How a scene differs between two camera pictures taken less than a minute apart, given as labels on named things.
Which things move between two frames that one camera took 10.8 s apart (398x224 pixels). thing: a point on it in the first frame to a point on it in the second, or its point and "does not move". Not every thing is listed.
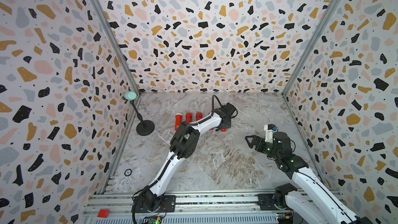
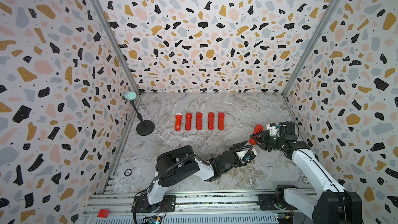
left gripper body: (229, 126) to (237, 162)
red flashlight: (199, 115) does not move
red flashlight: (188, 117) does not move
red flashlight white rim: (178, 119) does not move
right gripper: (257, 141) to (264, 140)
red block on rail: (103, 213) does not move
